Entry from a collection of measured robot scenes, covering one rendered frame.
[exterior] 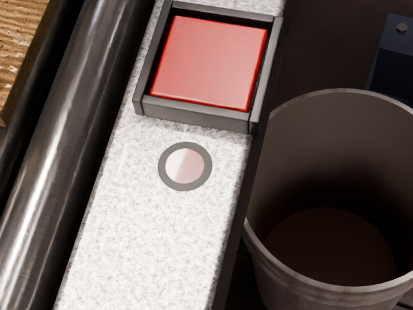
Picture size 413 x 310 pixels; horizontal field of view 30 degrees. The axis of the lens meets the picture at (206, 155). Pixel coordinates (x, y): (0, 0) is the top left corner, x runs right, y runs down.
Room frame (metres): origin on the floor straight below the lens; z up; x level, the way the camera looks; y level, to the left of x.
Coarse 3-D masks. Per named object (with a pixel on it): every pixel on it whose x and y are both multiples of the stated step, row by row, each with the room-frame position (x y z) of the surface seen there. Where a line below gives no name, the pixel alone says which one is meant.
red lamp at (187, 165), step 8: (176, 152) 0.21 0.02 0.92; (184, 152) 0.21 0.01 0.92; (192, 152) 0.21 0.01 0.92; (168, 160) 0.21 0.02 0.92; (176, 160) 0.21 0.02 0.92; (184, 160) 0.20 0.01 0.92; (192, 160) 0.20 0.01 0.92; (200, 160) 0.20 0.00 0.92; (168, 168) 0.20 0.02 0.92; (176, 168) 0.20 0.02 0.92; (184, 168) 0.20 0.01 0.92; (192, 168) 0.20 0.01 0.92; (200, 168) 0.20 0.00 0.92; (176, 176) 0.20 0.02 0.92; (184, 176) 0.19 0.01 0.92; (192, 176) 0.19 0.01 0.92
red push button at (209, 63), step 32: (192, 32) 0.28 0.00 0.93; (224, 32) 0.28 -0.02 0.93; (256, 32) 0.28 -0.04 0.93; (160, 64) 0.26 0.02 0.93; (192, 64) 0.26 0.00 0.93; (224, 64) 0.26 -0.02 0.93; (256, 64) 0.25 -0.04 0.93; (160, 96) 0.24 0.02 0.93; (192, 96) 0.24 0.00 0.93; (224, 96) 0.24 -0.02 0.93
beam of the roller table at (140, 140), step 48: (192, 0) 0.32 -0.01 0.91; (240, 0) 0.31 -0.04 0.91; (288, 0) 0.31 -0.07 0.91; (144, 48) 0.29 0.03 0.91; (144, 144) 0.22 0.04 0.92; (240, 144) 0.21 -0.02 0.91; (96, 192) 0.19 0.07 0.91; (144, 192) 0.19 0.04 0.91; (192, 192) 0.18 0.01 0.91; (240, 192) 0.18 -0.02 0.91; (96, 240) 0.16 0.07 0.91; (144, 240) 0.16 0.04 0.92; (192, 240) 0.15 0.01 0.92; (96, 288) 0.14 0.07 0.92; (144, 288) 0.13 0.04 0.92; (192, 288) 0.13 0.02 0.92
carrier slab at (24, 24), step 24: (0, 0) 0.32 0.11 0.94; (24, 0) 0.32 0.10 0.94; (48, 0) 0.32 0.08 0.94; (0, 24) 0.31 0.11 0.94; (24, 24) 0.30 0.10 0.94; (48, 24) 0.31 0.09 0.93; (0, 48) 0.29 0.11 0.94; (24, 48) 0.28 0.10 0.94; (0, 72) 0.27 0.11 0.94; (24, 72) 0.27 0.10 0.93; (0, 96) 0.25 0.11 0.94; (0, 120) 0.24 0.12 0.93
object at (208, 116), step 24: (168, 0) 0.31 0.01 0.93; (168, 24) 0.29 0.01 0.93; (240, 24) 0.29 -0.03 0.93; (264, 24) 0.28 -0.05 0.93; (144, 72) 0.26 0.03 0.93; (264, 72) 0.25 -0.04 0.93; (144, 96) 0.24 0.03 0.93; (264, 96) 0.23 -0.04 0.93; (168, 120) 0.23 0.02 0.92; (192, 120) 0.23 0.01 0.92; (216, 120) 0.22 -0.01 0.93; (240, 120) 0.22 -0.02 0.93
